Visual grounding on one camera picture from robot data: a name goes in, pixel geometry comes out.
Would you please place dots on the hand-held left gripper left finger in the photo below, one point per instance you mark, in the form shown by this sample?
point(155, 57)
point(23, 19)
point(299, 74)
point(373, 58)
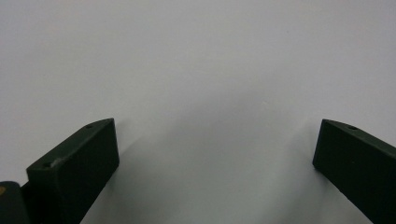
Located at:
point(74, 168)

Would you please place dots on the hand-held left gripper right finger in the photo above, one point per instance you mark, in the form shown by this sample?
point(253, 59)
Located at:
point(358, 165)

